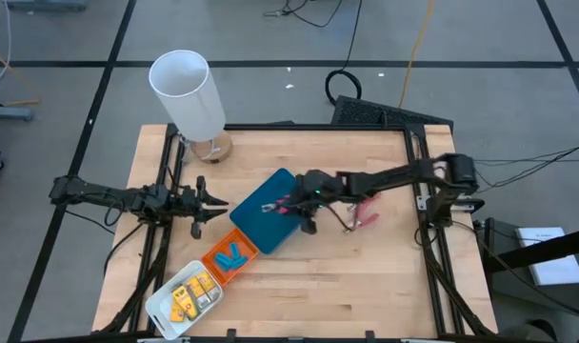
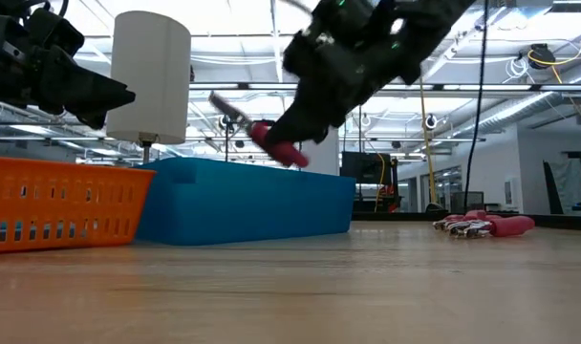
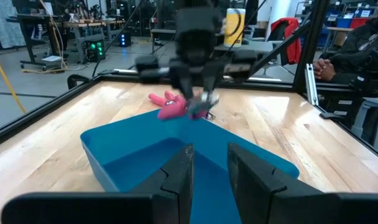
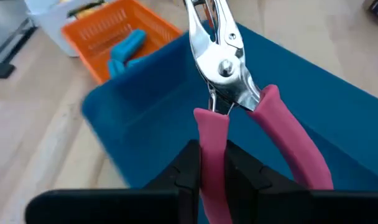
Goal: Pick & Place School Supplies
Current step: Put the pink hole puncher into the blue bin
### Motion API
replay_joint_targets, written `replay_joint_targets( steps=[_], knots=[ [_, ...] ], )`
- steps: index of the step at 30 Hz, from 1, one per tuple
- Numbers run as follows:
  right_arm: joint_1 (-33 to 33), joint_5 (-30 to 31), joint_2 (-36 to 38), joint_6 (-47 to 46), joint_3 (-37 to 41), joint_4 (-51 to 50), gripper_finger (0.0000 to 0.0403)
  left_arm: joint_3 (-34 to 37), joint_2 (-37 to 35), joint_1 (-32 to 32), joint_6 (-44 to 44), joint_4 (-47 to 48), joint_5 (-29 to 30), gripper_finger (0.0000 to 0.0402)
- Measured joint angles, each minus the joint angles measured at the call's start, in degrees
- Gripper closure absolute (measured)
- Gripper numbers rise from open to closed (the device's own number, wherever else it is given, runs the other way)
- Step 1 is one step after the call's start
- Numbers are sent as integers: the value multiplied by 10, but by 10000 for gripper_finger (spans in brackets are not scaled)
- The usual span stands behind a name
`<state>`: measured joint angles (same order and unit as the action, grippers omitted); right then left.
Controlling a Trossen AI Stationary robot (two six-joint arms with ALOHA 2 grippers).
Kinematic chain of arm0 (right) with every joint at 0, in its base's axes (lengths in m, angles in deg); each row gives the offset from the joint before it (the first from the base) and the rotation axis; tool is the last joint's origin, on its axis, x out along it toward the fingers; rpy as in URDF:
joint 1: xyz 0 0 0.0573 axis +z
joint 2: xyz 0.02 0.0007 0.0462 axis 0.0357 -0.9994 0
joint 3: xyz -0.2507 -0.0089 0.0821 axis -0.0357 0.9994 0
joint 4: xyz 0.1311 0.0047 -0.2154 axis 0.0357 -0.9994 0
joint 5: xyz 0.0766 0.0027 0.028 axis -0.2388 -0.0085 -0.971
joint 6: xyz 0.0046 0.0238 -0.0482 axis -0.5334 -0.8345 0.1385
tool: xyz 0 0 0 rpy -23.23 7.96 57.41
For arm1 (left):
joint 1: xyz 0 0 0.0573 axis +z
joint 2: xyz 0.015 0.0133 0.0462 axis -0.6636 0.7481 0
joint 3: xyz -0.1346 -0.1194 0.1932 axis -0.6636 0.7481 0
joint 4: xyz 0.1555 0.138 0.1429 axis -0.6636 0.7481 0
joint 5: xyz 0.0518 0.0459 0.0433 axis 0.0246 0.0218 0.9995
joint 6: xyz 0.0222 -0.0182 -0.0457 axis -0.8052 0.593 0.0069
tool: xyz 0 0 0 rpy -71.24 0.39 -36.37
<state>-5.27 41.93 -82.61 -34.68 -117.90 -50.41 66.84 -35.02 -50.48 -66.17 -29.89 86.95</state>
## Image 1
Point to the black table clamp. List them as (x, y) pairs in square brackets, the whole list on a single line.
[(370, 335), (231, 334)]

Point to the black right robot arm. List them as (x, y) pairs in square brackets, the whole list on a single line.
[(399, 176)]

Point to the grey furniture foot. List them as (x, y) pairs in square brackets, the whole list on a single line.
[(46, 5), (8, 114)]

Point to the black equipment stand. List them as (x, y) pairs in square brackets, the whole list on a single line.
[(542, 253)]

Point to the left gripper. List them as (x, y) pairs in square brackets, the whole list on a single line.
[(187, 205)]

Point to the yellow staples pack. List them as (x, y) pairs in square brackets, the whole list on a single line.
[(197, 286), (181, 295), (190, 310), (176, 314), (207, 281)]

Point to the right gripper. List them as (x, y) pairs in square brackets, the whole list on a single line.
[(318, 186)]

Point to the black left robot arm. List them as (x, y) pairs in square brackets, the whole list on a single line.
[(94, 195)]

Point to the white plastic bin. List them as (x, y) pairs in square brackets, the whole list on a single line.
[(158, 305)]

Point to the white booklet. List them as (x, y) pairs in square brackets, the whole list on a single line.
[(537, 236)]

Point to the white shade table lamp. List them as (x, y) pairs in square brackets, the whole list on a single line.
[(189, 95)]

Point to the teal plastic bin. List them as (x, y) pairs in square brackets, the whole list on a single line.
[(256, 228)]

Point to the orange slotted plastic basket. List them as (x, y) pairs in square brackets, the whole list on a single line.
[(223, 277)]

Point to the blue eraser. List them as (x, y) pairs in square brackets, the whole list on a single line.
[(232, 265), (242, 262), (222, 261), (234, 250)]

